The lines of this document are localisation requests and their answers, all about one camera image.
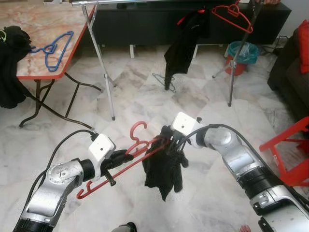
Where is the red plastic hanger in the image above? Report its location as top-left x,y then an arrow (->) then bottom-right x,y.
76,121 -> 172,200
176,9 -> 206,26
211,2 -> 253,34

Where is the black garment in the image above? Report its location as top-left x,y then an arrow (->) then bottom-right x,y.
142,126 -> 189,201

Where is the black shirt with green logo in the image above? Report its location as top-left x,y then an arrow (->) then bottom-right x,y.
0,25 -> 33,109

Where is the green plastic hanger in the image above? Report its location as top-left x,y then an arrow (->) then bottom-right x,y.
152,72 -> 177,92

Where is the blue plastic hanger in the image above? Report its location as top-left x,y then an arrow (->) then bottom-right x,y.
30,30 -> 75,73

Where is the grey black robot foot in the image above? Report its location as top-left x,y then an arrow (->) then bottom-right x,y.
112,222 -> 137,232

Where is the red bucket with teal bag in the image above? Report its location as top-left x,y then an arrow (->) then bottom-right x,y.
225,41 -> 259,75

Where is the red plastic stool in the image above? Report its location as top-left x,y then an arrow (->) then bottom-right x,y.
259,116 -> 309,188

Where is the black TV console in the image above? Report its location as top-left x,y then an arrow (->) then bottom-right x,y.
80,0 -> 292,49

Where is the dark grey fabric sofa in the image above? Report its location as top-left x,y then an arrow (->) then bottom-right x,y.
268,29 -> 309,121

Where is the red cushion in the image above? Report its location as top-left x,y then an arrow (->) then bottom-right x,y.
297,19 -> 309,74

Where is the marble top folding table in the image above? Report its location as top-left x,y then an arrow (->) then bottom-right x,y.
0,5 -> 95,129

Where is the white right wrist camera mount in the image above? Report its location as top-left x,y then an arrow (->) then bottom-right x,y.
171,112 -> 202,138

